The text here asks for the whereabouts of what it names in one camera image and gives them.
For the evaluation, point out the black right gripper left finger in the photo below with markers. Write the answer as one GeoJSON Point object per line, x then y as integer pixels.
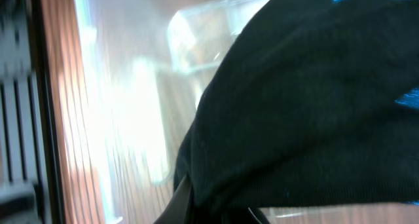
{"type": "Point", "coordinates": [179, 209]}

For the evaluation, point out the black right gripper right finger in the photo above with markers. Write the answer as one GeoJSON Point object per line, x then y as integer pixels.
{"type": "Point", "coordinates": [256, 216]}

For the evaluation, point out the black cloth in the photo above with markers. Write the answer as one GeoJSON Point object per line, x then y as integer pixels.
{"type": "Point", "coordinates": [303, 109]}

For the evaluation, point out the clear plastic container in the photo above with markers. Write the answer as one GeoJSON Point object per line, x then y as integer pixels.
{"type": "Point", "coordinates": [146, 64]}

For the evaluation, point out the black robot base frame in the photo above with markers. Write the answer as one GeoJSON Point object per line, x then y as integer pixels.
{"type": "Point", "coordinates": [30, 185]}

